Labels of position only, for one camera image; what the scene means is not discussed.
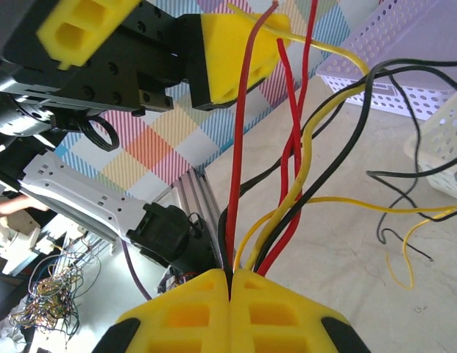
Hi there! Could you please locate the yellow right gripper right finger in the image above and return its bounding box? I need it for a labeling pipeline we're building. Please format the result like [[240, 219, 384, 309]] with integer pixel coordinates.
[[229, 269, 372, 353]]

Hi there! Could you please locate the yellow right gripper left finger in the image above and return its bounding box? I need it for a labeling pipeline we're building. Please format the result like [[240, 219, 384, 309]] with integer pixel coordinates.
[[91, 268, 233, 353]]

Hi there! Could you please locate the purple perforated plastic basket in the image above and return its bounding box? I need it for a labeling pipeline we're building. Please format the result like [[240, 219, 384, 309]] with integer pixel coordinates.
[[316, 0, 457, 122]]

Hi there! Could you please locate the white perforated plastic basket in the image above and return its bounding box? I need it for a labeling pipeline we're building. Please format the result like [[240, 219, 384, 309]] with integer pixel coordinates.
[[403, 91, 457, 203]]

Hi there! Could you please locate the black ribbon cable loop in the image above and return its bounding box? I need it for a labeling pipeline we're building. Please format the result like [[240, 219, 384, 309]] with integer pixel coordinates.
[[79, 116, 121, 151]]

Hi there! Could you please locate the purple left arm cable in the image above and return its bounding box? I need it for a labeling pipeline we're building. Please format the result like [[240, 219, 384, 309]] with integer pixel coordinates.
[[120, 238, 154, 301]]

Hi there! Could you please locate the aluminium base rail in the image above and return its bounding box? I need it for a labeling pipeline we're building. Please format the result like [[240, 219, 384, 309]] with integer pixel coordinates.
[[171, 167, 225, 265]]

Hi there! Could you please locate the tangled multicolour wire bundle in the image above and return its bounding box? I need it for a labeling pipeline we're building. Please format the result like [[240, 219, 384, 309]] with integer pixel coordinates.
[[9, 252, 102, 334]]

